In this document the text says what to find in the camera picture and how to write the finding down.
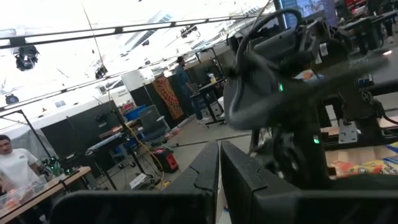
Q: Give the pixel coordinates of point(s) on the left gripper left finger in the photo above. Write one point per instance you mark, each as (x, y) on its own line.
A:
(186, 205)

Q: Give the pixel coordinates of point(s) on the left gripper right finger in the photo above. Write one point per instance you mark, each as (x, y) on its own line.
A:
(264, 205)

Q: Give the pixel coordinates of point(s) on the orange Maruchan noodle packet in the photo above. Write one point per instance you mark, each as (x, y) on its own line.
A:
(360, 168)

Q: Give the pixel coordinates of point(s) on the blue Maruchan noodle packet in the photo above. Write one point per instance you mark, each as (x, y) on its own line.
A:
(392, 166)
(393, 147)

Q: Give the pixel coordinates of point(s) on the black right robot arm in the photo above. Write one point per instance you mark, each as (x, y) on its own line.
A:
(258, 102)

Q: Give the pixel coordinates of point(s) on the black background robot arm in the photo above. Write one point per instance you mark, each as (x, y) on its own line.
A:
(56, 166)

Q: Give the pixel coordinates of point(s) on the black and red box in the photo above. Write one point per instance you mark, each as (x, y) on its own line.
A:
(168, 160)

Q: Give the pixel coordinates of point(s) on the white cardboard box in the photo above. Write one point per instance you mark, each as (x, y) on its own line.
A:
(138, 181)

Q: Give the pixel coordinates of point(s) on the gray office chair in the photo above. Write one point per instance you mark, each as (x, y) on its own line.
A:
(152, 121)

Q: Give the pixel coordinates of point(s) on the blue storage bin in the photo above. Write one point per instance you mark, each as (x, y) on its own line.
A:
(134, 112)

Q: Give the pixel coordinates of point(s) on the orange patterned tapestry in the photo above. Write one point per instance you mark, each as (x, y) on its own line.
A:
(168, 96)

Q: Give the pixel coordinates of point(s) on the wooden work table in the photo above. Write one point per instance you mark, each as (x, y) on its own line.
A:
(71, 175)

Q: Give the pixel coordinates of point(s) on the black desk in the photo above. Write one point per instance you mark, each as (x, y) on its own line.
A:
(211, 87)

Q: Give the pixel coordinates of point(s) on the person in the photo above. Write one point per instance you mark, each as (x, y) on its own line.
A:
(17, 165)
(184, 84)

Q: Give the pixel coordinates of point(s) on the yellow bottle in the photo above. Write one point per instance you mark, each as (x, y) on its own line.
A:
(212, 78)

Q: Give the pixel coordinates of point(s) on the computer monitor blue screen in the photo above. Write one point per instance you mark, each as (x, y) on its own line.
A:
(308, 9)

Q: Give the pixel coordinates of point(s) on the black work table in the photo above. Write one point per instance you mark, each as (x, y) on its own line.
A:
(367, 21)

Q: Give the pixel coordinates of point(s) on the black ceiling spotlight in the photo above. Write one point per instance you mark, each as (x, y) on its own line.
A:
(101, 72)
(12, 99)
(26, 59)

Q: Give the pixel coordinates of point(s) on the clear plastic container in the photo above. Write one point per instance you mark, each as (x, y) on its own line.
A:
(28, 191)

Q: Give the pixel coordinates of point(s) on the black overhead crossbar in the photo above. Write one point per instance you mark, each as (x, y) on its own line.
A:
(62, 36)

